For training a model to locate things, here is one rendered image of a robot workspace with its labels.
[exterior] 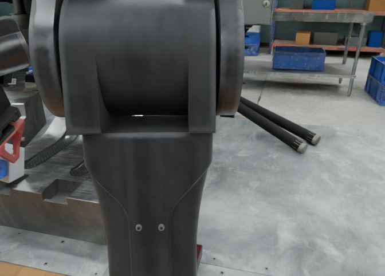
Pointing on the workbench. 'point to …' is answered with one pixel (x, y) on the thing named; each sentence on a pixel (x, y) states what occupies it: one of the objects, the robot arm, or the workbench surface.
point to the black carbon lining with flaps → (79, 170)
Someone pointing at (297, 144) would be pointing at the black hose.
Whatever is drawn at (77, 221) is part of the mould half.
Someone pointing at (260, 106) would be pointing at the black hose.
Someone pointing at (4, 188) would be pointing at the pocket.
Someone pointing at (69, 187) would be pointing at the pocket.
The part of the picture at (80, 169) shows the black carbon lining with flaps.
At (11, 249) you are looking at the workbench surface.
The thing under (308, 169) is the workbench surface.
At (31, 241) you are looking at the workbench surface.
